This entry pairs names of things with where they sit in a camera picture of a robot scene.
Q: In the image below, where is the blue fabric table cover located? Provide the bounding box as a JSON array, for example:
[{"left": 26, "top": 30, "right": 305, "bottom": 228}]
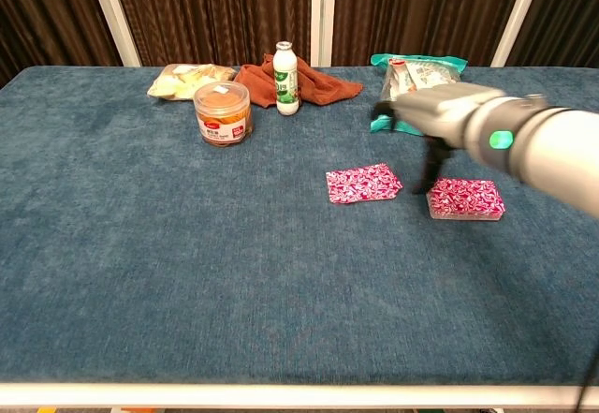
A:
[{"left": 0, "top": 65, "right": 599, "bottom": 386}]

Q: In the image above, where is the clear plastic cookie jar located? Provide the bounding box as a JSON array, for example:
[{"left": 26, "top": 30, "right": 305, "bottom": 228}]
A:
[{"left": 193, "top": 81, "right": 254, "bottom": 148}]

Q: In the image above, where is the rust orange cloth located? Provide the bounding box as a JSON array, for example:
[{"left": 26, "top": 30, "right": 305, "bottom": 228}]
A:
[{"left": 232, "top": 53, "right": 364, "bottom": 109}]

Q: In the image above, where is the white milk bottle green label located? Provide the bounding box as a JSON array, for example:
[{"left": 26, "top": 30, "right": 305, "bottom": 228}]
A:
[{"left": 272, "top": 41, "right": 300, "bottom": 117}]

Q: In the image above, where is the clear bag of pale snacks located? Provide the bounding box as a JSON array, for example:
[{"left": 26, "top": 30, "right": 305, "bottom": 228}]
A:
[{"left": 146, "top": 63, "right": 238, "bottom": 103}]

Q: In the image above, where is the teal snack bag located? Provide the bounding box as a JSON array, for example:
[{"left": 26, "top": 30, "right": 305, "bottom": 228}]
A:
[{"left": 369, "top": 52, "right": 469, "bottom": 136}]

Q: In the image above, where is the brown pleated curtain panel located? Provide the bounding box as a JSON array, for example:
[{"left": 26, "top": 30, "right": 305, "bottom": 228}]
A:
[
  {"left": 0, "top": 0, "right": 124, "bottom": 89},
  {"left": 108, "top": 0, "right": 314, "bottom": 67},
  {"left": 331, "top": 0, "right": 530, "bottom": 67},
  {"left": 507, "top": 0, "right": 599, "bottom": 81}
]

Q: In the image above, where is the white partition post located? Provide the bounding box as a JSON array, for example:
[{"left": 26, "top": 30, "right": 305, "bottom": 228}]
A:
[
  {"left": 83, "top": 0, "right": 142, "bottom": 67},
  {"left": 489, "top": 0, "right": 548, "bottom": 67},
  {"left": 310, "top": 0, "right": 338, "bottom": 68}
]

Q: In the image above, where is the white table frame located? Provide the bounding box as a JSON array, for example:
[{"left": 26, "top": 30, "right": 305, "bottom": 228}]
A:
[{"left": 0, "top": 382, "right": 599, "bottom": 409}]

